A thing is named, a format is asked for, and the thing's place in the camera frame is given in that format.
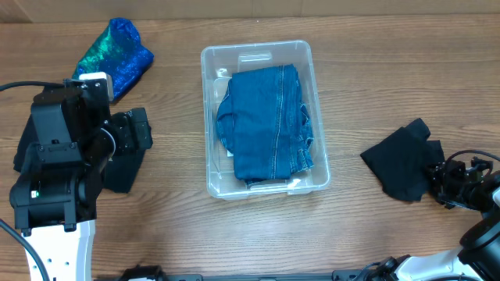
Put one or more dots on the long black garment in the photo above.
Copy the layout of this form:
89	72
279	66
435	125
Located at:
29	136

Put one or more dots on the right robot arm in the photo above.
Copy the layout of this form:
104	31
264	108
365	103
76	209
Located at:
477	256

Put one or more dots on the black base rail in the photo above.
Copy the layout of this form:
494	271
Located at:
155	272

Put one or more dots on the clear plastic storage container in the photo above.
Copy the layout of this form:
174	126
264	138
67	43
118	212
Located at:
218	64

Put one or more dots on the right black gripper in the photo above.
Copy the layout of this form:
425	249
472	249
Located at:
444	170

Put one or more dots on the square black garment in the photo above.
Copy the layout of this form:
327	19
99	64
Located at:
120	173

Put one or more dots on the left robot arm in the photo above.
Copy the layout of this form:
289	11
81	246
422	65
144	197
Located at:
71	150

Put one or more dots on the shiny blue green garment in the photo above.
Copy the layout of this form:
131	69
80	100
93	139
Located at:
118	52

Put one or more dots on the blue denim jeans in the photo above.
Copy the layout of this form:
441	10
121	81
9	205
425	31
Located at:
264	123

